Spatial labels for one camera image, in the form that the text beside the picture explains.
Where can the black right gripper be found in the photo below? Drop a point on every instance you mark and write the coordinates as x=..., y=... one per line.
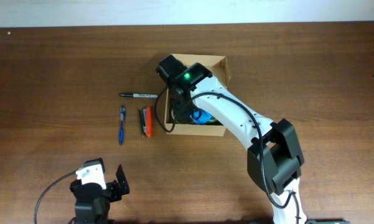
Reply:
x=180, y=111

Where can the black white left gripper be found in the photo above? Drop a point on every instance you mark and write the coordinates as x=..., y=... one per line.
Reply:
x=114, y=189

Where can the blue plastic case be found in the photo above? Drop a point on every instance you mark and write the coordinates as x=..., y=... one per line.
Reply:
x=200, y=117

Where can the orange black stapler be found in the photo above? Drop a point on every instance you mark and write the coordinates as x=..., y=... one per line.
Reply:
x=145, y=117

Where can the blue ballpoint pen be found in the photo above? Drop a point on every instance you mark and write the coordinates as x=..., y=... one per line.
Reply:
x=121, y=124

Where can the green tape roll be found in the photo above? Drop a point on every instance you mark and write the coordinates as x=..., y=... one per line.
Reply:
x=210, y=121

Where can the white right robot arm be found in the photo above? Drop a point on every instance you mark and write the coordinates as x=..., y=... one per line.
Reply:
x=274, y=155

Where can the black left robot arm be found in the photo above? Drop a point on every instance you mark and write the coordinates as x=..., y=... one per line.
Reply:
x=93, y=212

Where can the black silver marker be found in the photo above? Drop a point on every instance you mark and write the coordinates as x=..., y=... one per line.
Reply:
x=137, y=95

